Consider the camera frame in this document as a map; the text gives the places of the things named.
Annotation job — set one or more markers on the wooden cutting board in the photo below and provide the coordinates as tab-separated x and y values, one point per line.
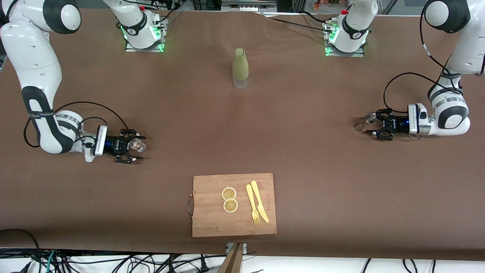
212	220

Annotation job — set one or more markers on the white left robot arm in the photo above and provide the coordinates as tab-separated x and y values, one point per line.
470	45

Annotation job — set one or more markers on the brown table cover sheet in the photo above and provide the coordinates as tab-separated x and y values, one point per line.
303	170

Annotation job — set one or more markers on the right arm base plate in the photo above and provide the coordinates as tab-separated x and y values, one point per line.
144	49

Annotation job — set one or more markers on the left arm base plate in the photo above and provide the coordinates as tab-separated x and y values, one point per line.
344	54

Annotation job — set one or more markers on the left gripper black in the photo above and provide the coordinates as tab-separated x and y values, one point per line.
398	124

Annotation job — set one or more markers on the lemon slice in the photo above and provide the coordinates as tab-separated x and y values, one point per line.
230	205
229	193

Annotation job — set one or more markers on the green sleeved bottle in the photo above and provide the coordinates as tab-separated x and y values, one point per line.
240	66

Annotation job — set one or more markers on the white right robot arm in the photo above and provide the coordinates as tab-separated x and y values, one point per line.
36	60

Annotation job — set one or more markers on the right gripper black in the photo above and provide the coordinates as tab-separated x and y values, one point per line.
113	144

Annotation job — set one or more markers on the yellow plastic fork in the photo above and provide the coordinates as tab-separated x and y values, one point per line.
251	201

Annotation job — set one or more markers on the aluminium frame post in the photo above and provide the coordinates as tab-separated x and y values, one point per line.
235	261

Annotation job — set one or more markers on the yellow plastic knife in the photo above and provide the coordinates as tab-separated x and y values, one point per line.
259	201

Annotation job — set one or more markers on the clear glass beaker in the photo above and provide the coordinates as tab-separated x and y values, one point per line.
138	144

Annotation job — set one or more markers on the grey metal device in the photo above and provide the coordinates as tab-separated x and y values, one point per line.
248	5

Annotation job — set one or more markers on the steel double jigger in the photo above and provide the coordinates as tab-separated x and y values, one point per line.
362	123

